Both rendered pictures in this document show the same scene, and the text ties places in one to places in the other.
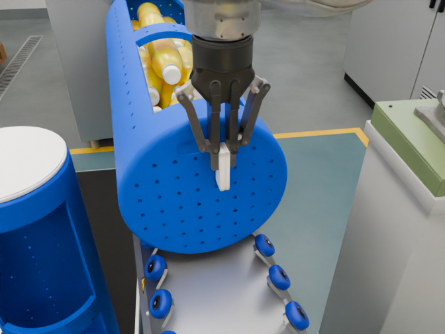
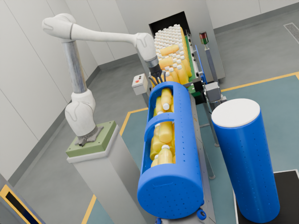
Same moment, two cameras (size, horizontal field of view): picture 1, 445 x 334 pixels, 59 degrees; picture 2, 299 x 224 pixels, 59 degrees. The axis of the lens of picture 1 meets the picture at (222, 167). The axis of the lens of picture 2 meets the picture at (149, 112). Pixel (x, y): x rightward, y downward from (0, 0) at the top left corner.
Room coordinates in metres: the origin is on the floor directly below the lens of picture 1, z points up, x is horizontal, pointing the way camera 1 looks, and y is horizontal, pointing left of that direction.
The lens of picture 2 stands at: (2.01, 0.72, 1.96)
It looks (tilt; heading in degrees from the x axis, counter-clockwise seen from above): 28 degrees down; 210
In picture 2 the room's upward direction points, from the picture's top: 24 degrees counter-clockwise
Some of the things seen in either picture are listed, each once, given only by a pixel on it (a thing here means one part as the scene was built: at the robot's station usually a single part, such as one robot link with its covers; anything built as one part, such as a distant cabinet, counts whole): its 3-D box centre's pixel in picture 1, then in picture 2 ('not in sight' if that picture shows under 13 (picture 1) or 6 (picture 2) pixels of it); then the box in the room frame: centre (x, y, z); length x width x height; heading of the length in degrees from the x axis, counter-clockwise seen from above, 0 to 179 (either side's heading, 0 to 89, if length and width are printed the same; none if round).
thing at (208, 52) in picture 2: not in sight; (221, 99); (-0.27, 0.20, 0.55); 0.04 x 0.04 x 1.10; 15
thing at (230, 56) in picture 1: (222, 67); (155, 70); (0.48, 0.00, 1.32); 0.08 x 0.07 x 0.09; 105
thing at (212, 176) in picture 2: not in sight; (204, 153); (0.24, 0.03, 0.31); 0.06 x 0.06 x 0.63; 15
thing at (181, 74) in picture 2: not in sight; (183, 77); (-0.01, -0.01, 1.00); 0.07 x 0.07 x 0.19
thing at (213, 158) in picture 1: (208, 154); not in sight; (0.48, 0.02, 1.19); 0.03 x 0.01 x 0.05; 105
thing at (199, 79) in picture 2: not in sight; (197, 85); (0.10, 0.13, 0.95); 0.10 x 0.07 x 0.10; 105
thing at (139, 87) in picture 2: not in sight; (140, 84); (0.07, -0.39, 1.05); 0.20 x 0.10 x 0.10; 15
